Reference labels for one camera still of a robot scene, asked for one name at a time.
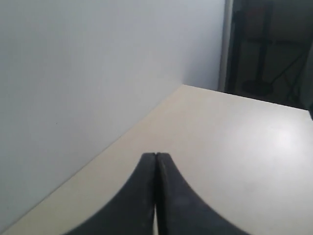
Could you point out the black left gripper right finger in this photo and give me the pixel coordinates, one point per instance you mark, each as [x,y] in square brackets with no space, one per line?
[179,210]

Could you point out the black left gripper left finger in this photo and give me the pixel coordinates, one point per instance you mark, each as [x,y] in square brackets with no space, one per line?
[131,210]

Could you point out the black stand with round base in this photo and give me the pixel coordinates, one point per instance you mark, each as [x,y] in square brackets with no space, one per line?
[278,35]

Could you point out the grey partition edge post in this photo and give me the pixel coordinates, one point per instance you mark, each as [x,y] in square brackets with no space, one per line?
[228,9]

